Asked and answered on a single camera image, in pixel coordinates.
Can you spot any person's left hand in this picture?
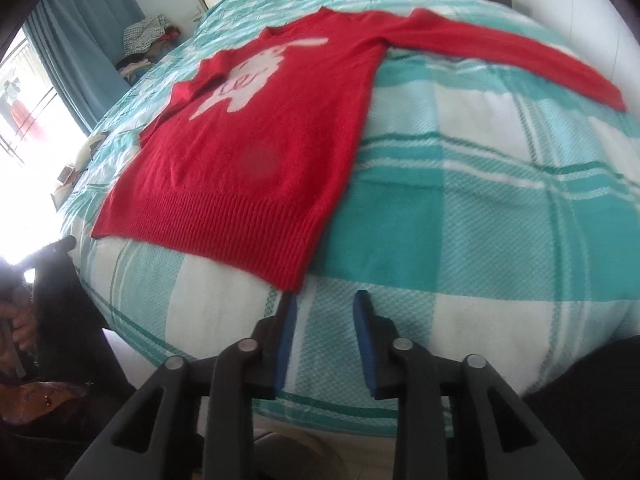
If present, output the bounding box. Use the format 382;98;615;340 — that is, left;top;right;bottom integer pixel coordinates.
0;300;38;376

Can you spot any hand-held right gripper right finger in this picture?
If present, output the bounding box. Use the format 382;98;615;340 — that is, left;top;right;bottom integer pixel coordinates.
352;290;586;480

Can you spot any teal checked blanket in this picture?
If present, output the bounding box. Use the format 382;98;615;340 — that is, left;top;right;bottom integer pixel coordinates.
52;0;640;436

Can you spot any red knitted sweater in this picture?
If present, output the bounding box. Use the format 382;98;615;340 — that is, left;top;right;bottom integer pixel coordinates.
90;6;628;295

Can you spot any blue curtain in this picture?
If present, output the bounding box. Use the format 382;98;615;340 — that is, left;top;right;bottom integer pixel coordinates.
22;0;146;136

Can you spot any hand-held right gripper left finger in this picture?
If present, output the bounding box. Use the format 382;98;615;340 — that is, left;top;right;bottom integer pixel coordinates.
65;291;299;480

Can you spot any hanging red garment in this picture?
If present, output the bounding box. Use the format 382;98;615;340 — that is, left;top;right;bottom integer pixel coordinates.
7;95;32;132

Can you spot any cream cloth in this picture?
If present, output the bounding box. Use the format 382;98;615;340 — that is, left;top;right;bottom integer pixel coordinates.
52;132;108;201

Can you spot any pile of clothes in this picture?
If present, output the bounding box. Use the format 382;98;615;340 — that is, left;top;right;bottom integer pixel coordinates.
116;14;181;86

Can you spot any floral patterned cloth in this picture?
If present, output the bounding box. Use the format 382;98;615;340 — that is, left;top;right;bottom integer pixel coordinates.
0;379;93;426

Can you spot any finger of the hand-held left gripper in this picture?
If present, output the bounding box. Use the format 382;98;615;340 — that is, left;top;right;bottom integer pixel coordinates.
31;236;77;273

